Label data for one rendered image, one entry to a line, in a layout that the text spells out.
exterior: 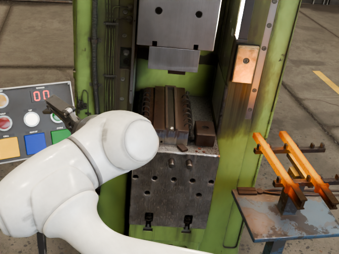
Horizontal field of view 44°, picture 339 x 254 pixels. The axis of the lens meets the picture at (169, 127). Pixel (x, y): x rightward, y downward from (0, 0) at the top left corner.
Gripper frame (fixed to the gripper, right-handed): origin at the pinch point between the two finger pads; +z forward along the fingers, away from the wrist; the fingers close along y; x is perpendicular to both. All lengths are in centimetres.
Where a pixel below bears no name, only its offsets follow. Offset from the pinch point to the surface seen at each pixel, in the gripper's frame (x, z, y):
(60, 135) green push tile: 12, 60, 12
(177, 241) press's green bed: 35, 75, 94
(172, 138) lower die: 51, 55, 41
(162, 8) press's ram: 63, 32, -11
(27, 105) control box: 9, 63, -4
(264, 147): 69, 22, 56
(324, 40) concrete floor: 476, 315, 173
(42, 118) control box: 10, 62, 3
